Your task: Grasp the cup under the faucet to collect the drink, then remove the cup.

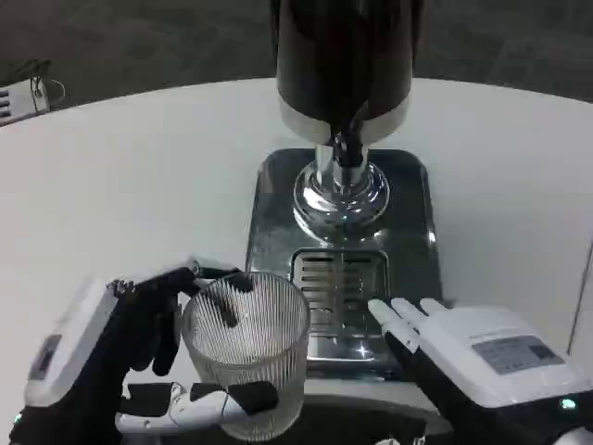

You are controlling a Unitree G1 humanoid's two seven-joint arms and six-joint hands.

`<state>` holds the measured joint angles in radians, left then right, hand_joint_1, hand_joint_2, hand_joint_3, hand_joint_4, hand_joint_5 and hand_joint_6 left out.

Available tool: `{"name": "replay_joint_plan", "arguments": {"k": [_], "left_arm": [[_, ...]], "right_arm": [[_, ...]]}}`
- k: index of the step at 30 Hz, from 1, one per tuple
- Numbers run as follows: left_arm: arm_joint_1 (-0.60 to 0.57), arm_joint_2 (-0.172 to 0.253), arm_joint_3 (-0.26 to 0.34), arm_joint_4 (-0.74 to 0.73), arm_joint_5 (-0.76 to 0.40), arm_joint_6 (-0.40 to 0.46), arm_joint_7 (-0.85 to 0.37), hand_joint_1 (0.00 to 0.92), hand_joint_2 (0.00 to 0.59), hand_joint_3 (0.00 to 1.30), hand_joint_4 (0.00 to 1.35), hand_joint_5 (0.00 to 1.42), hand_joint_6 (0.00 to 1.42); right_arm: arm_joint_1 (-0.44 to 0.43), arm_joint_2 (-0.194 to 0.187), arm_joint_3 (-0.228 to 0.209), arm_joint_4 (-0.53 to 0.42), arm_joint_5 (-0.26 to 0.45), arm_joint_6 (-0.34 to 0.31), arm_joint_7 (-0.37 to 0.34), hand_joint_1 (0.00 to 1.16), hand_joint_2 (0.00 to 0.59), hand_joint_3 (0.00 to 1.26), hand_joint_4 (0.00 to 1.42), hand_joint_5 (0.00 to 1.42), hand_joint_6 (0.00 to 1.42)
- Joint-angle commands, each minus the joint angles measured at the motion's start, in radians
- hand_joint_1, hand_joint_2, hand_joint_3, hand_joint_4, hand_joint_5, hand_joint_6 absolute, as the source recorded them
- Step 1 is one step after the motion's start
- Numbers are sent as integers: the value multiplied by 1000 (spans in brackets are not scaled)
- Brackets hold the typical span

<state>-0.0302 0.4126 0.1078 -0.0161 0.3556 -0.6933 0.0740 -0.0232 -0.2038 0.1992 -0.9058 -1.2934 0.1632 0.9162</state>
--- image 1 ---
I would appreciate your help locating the black dispenser tap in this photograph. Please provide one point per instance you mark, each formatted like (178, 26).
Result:
(348, 146)

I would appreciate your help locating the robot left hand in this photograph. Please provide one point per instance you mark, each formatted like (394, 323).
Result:
(88, 352)

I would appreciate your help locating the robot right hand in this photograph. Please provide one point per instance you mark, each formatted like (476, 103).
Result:
(491, 371)

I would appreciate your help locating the clear ribbed glass cup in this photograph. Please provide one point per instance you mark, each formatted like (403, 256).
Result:
(245, 352)

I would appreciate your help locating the white box device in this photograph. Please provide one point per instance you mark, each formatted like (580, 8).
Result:
(21, 99)

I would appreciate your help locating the black steel drink dispenser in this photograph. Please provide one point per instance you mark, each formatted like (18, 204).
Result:
(347, 55)

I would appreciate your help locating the steel drip tray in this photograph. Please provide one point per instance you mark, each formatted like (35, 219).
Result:
(407, 241)

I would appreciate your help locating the slotted steel drip grid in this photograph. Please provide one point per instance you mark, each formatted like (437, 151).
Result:
(324, 278)

